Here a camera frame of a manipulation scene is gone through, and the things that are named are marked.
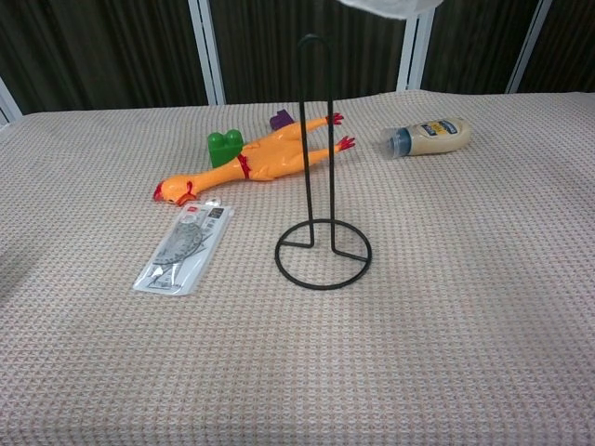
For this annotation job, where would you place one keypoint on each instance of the white paper roll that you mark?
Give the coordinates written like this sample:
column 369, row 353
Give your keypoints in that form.
column 390, row 5

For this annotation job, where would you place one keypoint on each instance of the beige woven tablecloth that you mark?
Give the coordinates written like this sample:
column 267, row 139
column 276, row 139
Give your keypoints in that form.
column 297, row 279

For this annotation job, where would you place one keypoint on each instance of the yellow rubber chicken toy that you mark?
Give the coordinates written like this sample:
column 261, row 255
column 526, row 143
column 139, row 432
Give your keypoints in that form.
column 251, row 162

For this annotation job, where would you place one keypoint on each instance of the purple toy building block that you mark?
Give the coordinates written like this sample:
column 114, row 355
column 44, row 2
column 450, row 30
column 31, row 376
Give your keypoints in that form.
column 280, row 120

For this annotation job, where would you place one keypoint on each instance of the green toy building block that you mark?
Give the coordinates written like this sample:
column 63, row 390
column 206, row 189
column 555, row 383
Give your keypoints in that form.
column 224, row 148

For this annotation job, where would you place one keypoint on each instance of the packaged ruler set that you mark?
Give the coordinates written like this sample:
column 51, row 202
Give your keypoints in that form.
column 183, row 248

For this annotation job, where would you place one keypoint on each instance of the mayonnaise squeeze bottle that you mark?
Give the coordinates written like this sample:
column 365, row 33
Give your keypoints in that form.
column 430, row 135

